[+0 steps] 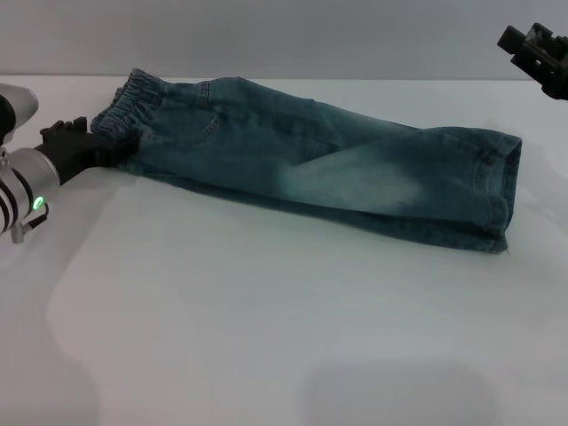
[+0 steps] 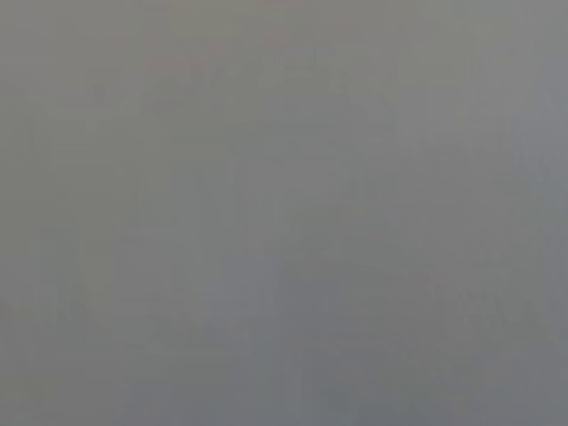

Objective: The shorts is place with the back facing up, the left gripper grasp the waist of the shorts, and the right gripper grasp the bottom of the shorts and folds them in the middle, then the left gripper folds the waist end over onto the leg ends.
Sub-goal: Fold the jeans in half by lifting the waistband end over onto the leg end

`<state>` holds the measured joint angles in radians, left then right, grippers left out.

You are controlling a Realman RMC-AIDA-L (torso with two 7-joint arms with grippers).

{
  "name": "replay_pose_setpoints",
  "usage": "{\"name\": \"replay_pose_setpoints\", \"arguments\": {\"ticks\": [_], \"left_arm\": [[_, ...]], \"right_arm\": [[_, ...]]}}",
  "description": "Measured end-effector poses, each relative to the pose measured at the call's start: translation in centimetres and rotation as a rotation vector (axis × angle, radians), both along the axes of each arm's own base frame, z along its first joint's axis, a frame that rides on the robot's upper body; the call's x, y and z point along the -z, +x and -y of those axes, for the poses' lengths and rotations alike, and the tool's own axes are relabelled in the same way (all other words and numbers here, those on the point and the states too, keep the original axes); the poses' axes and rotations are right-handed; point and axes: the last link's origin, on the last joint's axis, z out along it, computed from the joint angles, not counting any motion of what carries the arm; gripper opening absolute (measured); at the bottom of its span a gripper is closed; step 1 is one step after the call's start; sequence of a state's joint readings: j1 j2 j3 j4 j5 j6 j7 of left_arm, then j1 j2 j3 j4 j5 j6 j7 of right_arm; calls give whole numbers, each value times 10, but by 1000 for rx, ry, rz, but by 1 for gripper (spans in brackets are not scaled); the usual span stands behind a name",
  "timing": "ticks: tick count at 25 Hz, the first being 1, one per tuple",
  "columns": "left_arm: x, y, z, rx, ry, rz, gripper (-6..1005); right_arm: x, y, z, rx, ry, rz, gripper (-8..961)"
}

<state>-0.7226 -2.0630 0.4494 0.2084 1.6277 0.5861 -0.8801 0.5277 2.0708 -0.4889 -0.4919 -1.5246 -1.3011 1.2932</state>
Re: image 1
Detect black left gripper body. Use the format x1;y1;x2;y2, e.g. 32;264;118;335
34;115;107;185

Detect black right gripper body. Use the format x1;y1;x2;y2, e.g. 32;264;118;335
509;37;568;99

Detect blue denim shorts with cartoon print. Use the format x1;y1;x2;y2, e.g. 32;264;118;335
90;67;524;257

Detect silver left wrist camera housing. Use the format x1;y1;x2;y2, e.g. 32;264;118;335
0;83;40;146

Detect left arm cable with plug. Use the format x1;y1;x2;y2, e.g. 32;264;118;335
9;202;50;245

